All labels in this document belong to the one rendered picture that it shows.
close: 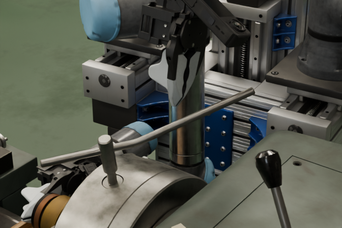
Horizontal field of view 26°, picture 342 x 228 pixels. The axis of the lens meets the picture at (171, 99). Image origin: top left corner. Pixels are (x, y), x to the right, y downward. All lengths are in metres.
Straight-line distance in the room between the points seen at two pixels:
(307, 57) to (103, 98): 0.51
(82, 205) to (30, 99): 3.03
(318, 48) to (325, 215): 0.66
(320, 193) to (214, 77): 0.81
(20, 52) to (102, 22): 3.38
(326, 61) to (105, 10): 0.53
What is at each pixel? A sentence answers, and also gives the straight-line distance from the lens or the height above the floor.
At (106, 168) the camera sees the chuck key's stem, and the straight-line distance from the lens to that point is 1.13.
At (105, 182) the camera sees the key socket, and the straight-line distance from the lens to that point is 1.16.
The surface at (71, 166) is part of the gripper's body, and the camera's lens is 1.42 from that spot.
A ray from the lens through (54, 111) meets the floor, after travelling 4.01.
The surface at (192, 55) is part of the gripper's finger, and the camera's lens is 1.16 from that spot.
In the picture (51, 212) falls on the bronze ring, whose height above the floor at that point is 1.11.
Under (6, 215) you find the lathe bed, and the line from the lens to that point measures 1.75.
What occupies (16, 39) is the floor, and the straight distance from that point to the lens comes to 4.96.
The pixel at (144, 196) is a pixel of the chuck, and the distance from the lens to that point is 1.13.
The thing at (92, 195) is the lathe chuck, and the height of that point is 1.22.
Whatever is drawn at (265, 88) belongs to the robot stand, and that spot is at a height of 1.07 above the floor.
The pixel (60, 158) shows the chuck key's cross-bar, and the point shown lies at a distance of 1.11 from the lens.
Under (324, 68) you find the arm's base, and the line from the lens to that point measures 1.66.
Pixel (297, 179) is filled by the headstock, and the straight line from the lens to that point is 1.14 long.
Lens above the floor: 1.88
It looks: 27 degrees down
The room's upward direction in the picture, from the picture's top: straight up
